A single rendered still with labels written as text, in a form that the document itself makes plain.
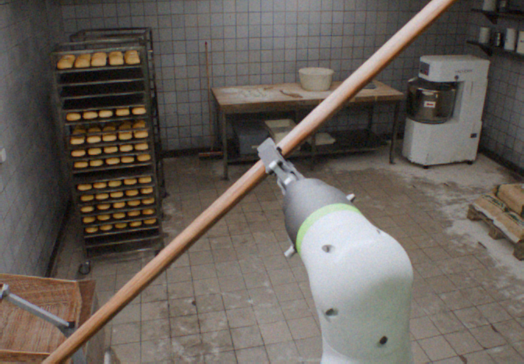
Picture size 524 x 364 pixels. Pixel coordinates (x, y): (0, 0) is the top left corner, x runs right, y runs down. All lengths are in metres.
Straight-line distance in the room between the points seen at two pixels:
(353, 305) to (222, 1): 5.40
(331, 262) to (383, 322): 0.08
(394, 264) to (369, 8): 5.90
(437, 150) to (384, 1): 2.00
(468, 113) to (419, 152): 0.75
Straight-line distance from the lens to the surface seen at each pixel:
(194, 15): 5.73
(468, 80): 5.93
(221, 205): 0.81
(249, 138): 5.41
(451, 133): 5.98
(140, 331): 3.41
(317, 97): 5.36
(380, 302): 0.47
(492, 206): 4.75
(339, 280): 0.47
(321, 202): 0.57
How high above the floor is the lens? 2.27
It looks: 23 degrees down
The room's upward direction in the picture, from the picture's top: straight up
